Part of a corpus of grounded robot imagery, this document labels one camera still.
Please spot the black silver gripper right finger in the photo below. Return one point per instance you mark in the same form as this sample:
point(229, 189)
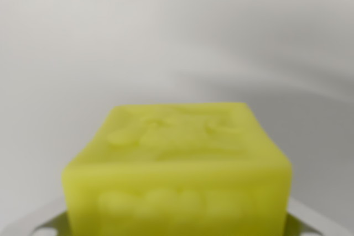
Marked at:
point(309, 223)

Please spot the black silver gripper left finger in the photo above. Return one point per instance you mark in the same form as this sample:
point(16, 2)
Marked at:
point(44, 222)

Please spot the yellow embossed cube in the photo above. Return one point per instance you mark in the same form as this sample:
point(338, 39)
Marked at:
point(177, 175)

